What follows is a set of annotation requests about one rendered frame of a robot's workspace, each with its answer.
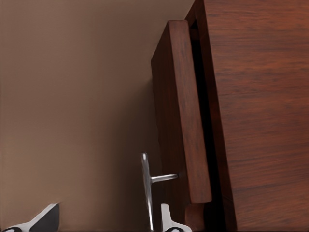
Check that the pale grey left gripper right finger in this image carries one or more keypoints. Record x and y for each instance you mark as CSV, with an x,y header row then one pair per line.
x,y
166,216

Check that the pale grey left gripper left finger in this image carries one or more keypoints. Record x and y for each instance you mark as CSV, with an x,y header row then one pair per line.
x,y
46,216

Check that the dark wooden drawer cabinet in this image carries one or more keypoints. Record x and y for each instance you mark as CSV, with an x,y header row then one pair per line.
x,y
260,108

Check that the dark wooden drawer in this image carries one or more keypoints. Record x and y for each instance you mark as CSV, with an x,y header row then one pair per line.
x,y
181,108

